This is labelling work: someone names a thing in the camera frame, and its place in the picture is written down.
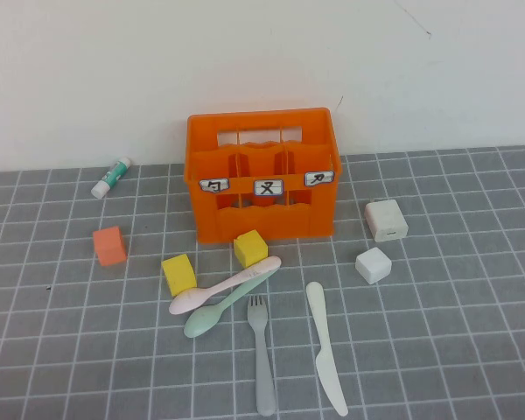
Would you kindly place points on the yellow foam cube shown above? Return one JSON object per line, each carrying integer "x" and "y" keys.
{"x": 250, "y": 248}
{"x": 179, "y": 273}

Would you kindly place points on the orange foam cube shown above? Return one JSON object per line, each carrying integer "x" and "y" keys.
{"x": 110, "y": 247}

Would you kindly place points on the pink plastic spoon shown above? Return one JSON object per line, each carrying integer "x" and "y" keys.
{"x": 188, "y": 302}

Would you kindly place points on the grey plastic fork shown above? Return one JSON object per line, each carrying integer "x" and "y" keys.
{"x": 262, "y": 372}

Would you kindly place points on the white foam cube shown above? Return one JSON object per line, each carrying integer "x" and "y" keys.
{"x": 373, "y": 264}

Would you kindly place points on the white green glue stick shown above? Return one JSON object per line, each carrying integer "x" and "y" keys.
{"x": 109, "y": 178}

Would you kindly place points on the white usb charger adapter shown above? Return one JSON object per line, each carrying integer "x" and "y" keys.
{"x": 385, "y": 221}

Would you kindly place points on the white plastic knife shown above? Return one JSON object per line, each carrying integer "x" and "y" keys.
{"x": 326, "y": 363}

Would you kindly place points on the mint green plastic spoon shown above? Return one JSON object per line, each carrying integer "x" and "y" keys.
{"x": 201, "y": 321}

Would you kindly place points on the orange plastic cutlery holder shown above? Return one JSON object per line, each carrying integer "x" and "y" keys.
{"x": 262, "y": 223}

